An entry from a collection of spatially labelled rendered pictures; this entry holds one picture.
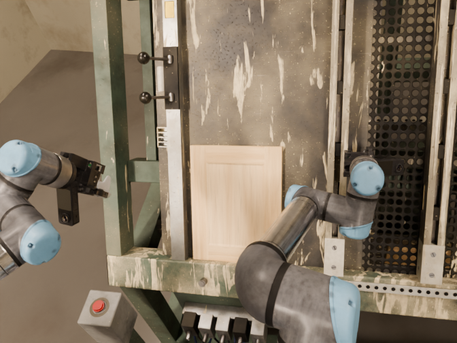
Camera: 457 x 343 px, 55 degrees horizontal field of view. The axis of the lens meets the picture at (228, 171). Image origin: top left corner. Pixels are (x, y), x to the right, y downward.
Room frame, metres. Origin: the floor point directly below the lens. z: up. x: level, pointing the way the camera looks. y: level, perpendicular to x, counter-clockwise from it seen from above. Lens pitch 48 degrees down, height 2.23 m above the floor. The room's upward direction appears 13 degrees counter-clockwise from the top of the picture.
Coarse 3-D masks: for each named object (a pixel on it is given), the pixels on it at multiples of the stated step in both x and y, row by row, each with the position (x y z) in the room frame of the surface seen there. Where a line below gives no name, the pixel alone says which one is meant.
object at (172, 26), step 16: (176, 0) 1.34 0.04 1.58; (176, 16) 1.31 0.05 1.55; (176, 32) 1.29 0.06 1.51; (176, 112) 1.14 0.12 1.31; (176, 128) 1.11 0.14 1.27; (176, 144) 1.08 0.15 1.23; (176, 160) 1.05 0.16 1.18; (176, 176) 1.01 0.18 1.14; (176, 192) 0.98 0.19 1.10; (176, 208) 0.95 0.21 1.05; (176, 224) 0.92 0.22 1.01; (176, 240) 0.88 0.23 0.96; (176, 256) 0.85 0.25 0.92
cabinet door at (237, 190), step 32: (192, 160) 1.04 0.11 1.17; (224, 160) 1.01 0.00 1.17; (256, 160) 0.97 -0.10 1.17; (192, 192) 0.98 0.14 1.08; (224, 192) 0.94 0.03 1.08; (256, 192) 0.91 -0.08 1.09; (192, 224) 0.91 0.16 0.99; (224, 224) 0.88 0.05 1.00; (256, 224) 0.84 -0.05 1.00; (224, 256) 0.81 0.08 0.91
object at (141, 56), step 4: (140, 52) 1.19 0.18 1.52; (144, 52) 1.19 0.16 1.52; (140, 56) 1.18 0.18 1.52; (144, 56) 1.17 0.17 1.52; (148, 56) 1.18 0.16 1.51; (168, 56) 1.23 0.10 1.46; (172, 56) 1.23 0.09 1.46; (140, 60) 1.17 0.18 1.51; (144, 60) 1.17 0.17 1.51; (148, 60) 1.18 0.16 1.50; (156, 60) 1.21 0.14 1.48; (160, 60) 1.21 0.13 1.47; (164, 60) 1.22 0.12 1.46; (168, 60) 1.23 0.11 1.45; (172, 60) 1.23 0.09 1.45; (144, 64) 1.18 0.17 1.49
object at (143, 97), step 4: (144, 92) 1.12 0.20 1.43; (140, 96) 1.11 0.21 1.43; (144, 96) 1.11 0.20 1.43; (148, 96) 1.11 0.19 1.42; (152, 96) 1.13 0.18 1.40; (156, 96) 1.14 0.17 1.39; (160, 96) 1.14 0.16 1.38; (164, 96) 1.15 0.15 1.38; (168, 96) 1.16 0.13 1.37; (172, 96) 1.16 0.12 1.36; (140, 100) 1.11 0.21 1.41; (144, 100) 1.10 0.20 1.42; (148, 100) 1.10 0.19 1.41; (168, 100) 1.16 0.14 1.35; (172, 100) 1.15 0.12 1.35
